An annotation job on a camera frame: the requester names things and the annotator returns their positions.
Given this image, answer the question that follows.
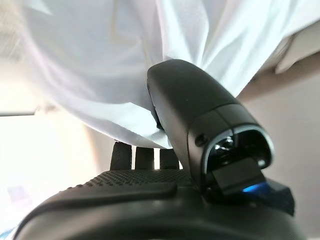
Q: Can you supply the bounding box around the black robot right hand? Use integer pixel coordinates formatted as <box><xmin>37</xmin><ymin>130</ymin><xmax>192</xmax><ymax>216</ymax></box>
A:
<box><xmin>14</xmin><ymin>58</ymin><xmax>308</xmax><ymax>240</ymax></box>

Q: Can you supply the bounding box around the white garment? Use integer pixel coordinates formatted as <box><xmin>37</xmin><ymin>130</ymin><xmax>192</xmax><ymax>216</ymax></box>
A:
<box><xmin>22</xmin><ymin>0</ymin><xmax>320</xmax><ymax>151</ymax></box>

